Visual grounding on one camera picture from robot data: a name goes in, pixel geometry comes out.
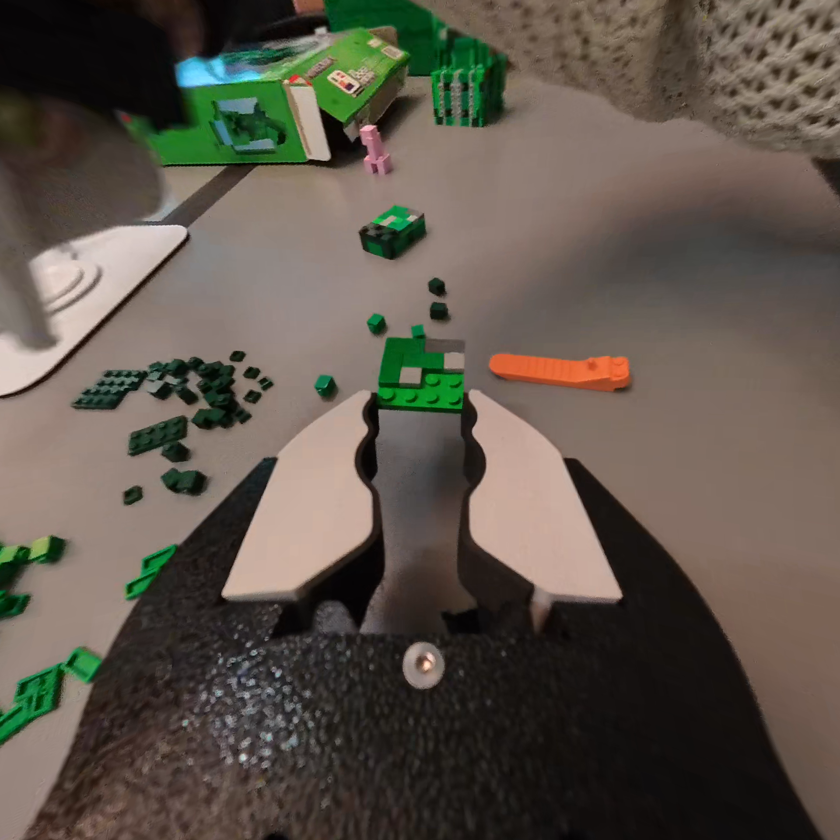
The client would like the small green lego head build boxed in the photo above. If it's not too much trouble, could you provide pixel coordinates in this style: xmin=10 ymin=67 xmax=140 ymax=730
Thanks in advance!
xmin=359 ymin=205 xmax=427 ymax=261

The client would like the person's cream knitted sweater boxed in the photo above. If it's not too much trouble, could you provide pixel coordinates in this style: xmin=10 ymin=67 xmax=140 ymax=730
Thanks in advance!
xmin=407 ymin=0 xmax=840 ymax=175

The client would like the pink lego pig figure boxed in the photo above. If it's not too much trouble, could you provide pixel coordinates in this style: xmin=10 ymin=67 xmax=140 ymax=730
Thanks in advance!
xmin=359 ymin=125 xmax=394 ymax=177

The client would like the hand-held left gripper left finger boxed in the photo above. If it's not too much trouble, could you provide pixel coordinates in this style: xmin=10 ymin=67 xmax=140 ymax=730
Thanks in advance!
xmin=220 ymin=389 xmax=384 ymax=631

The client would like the orange brick separator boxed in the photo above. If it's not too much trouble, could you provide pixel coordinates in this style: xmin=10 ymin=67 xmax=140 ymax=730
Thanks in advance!
xmin=489 ymin=353 xmax=632 ymax=392

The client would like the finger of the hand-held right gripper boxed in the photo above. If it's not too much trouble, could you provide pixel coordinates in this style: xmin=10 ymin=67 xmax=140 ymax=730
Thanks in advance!
xmin=0 ymin=92 xmax=165 ymax=350

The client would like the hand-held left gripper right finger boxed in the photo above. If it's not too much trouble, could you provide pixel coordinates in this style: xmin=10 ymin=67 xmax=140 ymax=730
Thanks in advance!
xmin=458 ymin=389 xmax=624 ymax=632

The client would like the white monitor stand base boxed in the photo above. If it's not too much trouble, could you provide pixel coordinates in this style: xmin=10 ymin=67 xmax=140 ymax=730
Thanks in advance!
xmin=0 ymin=225 xmax=190 ymax=399

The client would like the green lego set box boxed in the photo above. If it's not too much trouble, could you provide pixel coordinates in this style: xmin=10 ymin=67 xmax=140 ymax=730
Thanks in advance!
xmin=125 ymin=28 xmax=411 ymax=166

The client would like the large green lego build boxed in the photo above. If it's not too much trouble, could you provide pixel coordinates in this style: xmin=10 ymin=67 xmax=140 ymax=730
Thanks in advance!
xmin=325 ymin=0 xmax=450 ymax=60

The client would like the narrow dark green lego plate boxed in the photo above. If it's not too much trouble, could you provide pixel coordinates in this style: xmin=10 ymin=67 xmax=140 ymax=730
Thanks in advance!
xmin=128 ymin=415 xmax=190 ymax=457

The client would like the large dark green lego plate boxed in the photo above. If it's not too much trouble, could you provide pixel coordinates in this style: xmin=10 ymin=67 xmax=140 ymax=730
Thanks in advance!
xmin=72 ymin=369 xmax=149 ymax=411

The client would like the striped green lego build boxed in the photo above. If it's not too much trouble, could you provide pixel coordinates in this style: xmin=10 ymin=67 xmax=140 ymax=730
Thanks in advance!
xmin=430 ymin=36 xmax=509 ymax=129

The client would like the green lego block assembly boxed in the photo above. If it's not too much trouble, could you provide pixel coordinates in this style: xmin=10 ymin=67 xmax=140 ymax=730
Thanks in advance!
xmin=377 ymin=336 xmax=468 ymax=413

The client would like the pile of bright green lego pieces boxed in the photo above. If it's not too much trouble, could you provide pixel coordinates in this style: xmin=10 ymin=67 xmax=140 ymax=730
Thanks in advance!
xmin=0 ymin=535 xmax=178 ymax=746

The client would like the pile of dark green lego pieces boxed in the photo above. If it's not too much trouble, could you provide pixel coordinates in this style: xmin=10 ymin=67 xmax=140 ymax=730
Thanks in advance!
xmin=123 ymin=351 xmax=275 ymax=506

